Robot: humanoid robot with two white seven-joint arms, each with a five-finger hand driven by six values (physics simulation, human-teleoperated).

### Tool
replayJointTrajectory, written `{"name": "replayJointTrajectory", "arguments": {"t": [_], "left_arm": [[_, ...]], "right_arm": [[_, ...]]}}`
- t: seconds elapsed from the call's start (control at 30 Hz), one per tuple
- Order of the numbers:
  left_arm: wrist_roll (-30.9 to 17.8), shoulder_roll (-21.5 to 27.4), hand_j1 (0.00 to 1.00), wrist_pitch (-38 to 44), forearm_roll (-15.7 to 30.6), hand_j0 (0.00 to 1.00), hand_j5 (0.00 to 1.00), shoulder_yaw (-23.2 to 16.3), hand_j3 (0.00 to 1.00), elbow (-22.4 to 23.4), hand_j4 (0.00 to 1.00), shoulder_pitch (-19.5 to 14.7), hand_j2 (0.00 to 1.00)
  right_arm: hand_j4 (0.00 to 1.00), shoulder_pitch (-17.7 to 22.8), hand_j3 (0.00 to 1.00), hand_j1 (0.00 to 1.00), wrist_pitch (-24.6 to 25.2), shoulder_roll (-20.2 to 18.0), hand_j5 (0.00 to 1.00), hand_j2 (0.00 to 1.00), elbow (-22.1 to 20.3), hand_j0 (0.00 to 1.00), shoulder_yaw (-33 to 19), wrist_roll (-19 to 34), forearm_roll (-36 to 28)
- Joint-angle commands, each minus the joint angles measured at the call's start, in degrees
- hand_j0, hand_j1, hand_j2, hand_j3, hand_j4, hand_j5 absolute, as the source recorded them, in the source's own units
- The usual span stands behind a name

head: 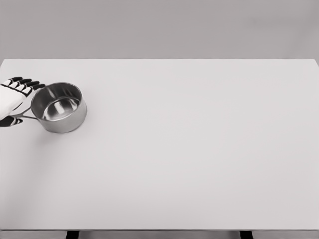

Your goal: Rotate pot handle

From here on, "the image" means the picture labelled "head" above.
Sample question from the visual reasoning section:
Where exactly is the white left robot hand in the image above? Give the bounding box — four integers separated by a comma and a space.
0, 76, 46, 128

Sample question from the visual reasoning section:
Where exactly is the stainless steel saucepan with handle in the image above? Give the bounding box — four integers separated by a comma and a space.
10, 82, 88, 134

